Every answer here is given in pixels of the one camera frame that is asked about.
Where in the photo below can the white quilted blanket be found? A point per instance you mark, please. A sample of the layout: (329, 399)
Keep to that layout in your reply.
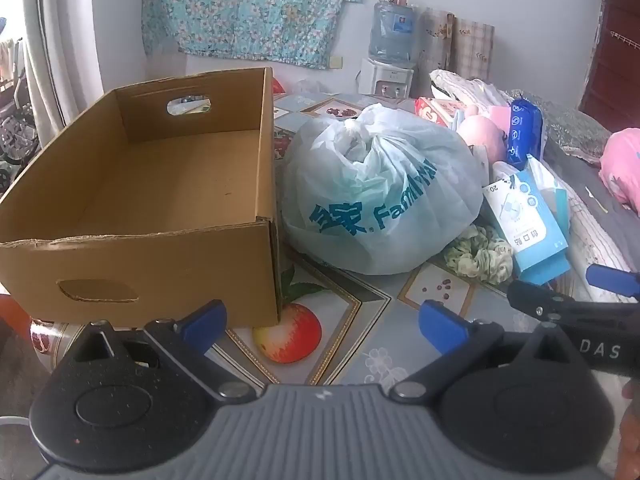
(465, 87)

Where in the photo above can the white plastic bag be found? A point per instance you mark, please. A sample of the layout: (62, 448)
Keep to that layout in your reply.
(311, 87)

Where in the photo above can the large pink plush toy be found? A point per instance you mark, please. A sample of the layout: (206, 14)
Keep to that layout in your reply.
(622, 165)

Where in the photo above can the brown wooden door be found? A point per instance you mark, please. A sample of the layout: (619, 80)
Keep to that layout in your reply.
(615, 75)

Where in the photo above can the brown cardboard box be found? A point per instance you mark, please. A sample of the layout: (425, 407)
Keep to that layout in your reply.
(150, 185)

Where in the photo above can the floral patterned roll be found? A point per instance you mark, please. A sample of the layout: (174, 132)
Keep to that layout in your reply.
(435, 40)

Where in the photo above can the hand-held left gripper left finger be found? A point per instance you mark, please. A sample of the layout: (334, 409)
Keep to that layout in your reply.
(206, 321)

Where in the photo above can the pale blue plastic bag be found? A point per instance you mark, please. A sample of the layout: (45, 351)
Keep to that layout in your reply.
(380, 200)

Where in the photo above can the blue white face mask box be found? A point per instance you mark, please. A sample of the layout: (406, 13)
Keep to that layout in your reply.
(530, 230)

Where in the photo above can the blue tissue pack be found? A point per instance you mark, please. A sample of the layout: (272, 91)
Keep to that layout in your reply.
(525, 132)

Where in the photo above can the fruit print tablecloth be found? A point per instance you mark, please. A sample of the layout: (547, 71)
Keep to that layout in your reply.
(350, 320)

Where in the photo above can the teal floral hanging cloth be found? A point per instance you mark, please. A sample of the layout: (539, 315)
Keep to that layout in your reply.
(240, 5)

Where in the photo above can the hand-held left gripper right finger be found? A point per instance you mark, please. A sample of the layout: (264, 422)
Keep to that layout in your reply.
(437, 327)

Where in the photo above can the yellowed wall socket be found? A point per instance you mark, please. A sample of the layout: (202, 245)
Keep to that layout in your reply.
(336, 62)

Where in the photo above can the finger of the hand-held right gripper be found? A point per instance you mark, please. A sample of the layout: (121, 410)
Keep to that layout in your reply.
(612, 282)
(530, 297)

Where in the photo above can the grey bedsheet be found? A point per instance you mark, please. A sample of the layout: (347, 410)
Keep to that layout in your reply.
(595, 195)

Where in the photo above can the white water dispenser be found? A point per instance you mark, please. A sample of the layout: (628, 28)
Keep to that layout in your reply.
(385, 77)

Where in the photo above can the person's right hand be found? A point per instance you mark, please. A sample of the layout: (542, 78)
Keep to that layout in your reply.
(631, 435)

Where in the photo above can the blue water jug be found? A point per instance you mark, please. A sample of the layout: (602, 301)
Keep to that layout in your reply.
(392, 30)

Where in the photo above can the green floral scrunchie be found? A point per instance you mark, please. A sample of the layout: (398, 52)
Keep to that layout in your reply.
(480, 255)

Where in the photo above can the green leaf print pillow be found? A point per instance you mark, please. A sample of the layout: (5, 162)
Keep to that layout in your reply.
(570, 127)

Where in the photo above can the white curtain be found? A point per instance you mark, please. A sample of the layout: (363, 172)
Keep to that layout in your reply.
(65, 35)

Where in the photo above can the wheelchair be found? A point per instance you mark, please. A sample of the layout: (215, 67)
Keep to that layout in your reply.
(17, 120)

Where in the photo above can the checked patterned roll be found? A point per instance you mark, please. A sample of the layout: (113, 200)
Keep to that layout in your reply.
(475, 50)

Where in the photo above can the red white wet wipes pack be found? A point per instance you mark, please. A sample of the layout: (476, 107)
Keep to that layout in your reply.
(440, 110)

